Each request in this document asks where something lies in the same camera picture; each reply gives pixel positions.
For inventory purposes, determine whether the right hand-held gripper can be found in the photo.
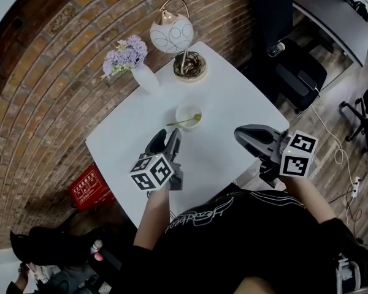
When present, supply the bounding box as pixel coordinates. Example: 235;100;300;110
234;124;320;187

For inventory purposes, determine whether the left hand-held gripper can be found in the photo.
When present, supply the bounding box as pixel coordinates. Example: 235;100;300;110
129;127;185;193

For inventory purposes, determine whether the green spoon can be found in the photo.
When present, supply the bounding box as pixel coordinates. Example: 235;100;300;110
166;113;202;127

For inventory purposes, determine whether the white round container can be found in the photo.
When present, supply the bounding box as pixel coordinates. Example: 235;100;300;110
175;103;204;132

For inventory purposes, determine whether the person's left forearm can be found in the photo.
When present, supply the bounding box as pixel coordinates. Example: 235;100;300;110
132;187;172;248

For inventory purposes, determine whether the person's right forearm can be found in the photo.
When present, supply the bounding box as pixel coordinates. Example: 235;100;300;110
281;175;337;226

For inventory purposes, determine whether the white vase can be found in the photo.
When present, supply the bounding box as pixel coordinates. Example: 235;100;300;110
131;62;161;95

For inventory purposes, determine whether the black office chair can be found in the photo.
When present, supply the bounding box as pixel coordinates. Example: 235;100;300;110
250;0;328;113

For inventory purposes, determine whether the black phone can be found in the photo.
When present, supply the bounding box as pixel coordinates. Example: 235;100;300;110
297;70;321;92

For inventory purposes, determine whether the grey white small device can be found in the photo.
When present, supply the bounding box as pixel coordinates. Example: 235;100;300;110
267;42;287;58

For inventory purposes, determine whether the red box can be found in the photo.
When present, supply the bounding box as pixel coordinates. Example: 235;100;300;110
67;162;116;211

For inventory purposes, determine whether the purple flower bouquet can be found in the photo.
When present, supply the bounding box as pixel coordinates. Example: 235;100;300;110
99;34;149;81

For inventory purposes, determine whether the black mesh swivel chair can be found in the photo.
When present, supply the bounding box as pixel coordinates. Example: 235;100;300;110
339;85;368;153

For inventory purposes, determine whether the gold white globe table lamp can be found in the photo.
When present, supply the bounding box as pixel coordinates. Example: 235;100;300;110
149;0;209;83

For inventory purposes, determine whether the white power strip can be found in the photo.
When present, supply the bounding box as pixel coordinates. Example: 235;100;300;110
349;176;362;199

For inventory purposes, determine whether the person's black printed shirt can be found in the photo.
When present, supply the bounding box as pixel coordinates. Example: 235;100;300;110
118;182;368;294

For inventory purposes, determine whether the plastic bottle with red label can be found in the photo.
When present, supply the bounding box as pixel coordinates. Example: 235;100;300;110
90;239;104;262

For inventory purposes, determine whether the grey desk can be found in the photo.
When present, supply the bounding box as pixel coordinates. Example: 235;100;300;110
292;0;368;68

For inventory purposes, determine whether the black bag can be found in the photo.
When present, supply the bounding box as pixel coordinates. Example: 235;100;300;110
9;224;113;270

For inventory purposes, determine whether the person's leg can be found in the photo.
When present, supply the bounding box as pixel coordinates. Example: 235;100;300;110
231;275;285;294

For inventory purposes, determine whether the white cable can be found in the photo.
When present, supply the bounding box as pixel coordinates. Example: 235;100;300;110
310;86;358;214

